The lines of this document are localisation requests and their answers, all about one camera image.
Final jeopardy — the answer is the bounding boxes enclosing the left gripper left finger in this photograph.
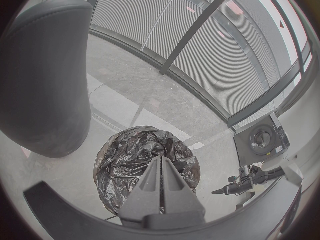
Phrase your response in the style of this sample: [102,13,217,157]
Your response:
[119,156,162,221]

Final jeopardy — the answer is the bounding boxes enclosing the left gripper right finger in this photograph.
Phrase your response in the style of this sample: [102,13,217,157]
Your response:
[163,157,206,221]

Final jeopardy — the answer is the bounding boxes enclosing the black plastic bag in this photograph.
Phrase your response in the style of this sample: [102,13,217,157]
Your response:
[93,126,201,216]

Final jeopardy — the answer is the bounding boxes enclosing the grey metal stand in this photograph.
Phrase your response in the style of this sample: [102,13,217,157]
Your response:
[235,191,255,211]

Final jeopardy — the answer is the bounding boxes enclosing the pile of clothes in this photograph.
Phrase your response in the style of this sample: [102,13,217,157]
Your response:
[251,161,265,174]

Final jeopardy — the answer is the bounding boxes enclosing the dark grey washing machine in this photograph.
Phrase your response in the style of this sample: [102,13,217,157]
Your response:
[234,114,291,168]

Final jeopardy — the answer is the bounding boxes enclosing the window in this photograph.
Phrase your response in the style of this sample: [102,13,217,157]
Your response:
[47,0,313,128]

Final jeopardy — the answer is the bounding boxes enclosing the dark grey round chair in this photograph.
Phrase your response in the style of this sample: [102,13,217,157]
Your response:
[0,0,94,159]

